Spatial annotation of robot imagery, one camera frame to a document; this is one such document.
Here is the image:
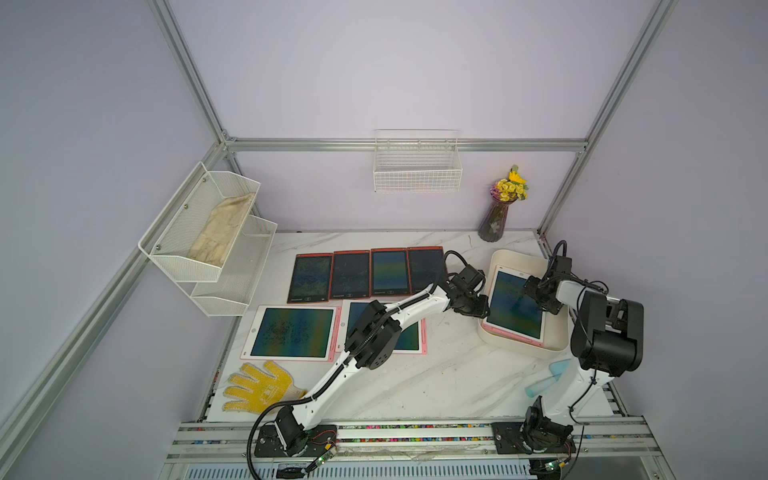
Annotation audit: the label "red writing tablet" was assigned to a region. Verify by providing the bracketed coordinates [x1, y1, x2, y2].
[330, 250, 371, 299]
[371, 249, 410, 296]
[287, 253, 333, 303]
[407, 246, 446, 294]

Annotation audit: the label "pink writing tablet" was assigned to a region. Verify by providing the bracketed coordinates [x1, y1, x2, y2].
[342, 300, 427, 355]
[240, 306, 341, 362]
[480, 265, 545, 347]

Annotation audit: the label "yellow knit glove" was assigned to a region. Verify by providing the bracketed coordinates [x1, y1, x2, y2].
[222, 361, 307, 414]

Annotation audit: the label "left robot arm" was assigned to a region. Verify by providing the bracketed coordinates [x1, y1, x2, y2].
[245, 250, 489, 479]

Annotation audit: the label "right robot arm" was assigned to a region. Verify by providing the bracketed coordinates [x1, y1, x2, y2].
[520, 240, 644, 453]

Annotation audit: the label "dark glass vase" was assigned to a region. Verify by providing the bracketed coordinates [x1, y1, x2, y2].
[478, 201, 509, 243]

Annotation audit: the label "yellow flower bouquet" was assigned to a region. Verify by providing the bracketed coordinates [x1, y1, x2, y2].
[490, 165, 529, 204]

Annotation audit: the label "light blue plastic scoop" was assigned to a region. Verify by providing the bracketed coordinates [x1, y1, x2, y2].
[525, 360, 571, 398]

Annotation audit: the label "beige cloth in shelf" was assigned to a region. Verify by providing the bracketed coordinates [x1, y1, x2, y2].
[187, 193, 256, 267]

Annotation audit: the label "white wire wall basket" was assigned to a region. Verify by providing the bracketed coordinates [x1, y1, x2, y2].
[373, 129, 463, 194]

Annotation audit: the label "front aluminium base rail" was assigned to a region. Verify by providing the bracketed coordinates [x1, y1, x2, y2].
[159, 416, 675, 479]

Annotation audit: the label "white mesh wall shelf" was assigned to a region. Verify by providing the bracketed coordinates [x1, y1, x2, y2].
[138, 164, 277, 317]

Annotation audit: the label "aluminium frame rails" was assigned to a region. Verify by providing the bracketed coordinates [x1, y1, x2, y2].
[1, 1, 676, 475]

